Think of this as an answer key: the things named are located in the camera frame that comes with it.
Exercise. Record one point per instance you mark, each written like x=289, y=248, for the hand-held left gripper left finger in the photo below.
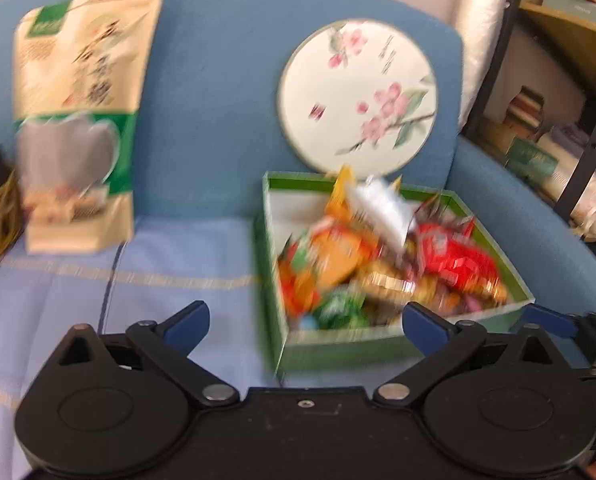
x=190, y=327

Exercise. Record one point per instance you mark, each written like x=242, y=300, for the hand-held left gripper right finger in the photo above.
x=425, y=327

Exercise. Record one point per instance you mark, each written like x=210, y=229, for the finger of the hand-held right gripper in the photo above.
x=557, y=322

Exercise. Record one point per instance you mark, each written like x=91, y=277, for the red foil snack packet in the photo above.
x=457, y=260

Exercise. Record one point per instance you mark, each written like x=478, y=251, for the green pea snack packet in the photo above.
x=343, y=310

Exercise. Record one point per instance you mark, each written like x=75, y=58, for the green cardboard box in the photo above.
x=338, y=350

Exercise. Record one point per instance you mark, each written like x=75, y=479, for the orange snack packet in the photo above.
x=340, y=252

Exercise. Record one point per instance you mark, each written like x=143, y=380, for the white foil snack packet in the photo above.
x=380, y=210

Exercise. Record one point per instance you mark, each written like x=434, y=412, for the light blue striped blanket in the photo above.
x=153, y=310

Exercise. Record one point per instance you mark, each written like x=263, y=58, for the blue fabric sofa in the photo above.
x=218, y=110

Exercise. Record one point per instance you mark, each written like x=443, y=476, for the round floral fan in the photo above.
x=357, y=95

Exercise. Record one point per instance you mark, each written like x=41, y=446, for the large beige green grain pouch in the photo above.
x=88, y=85

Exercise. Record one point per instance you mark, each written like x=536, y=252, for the bookshelf with books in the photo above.
x=567, y=35

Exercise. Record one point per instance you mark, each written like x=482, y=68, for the white plastic roll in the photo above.
x=477, y=35

